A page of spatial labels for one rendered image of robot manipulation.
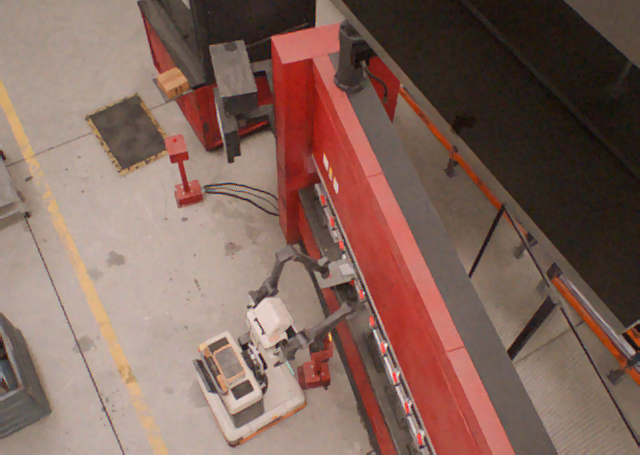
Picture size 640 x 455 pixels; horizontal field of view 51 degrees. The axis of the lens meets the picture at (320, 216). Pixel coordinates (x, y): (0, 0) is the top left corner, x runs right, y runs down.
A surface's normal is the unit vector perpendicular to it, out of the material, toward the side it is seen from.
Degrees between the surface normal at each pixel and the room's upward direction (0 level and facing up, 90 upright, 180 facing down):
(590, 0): 90
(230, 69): 0
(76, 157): 0
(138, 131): 0
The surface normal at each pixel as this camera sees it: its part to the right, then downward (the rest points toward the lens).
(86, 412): 0.03, -0.53
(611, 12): -0.86, 0.41
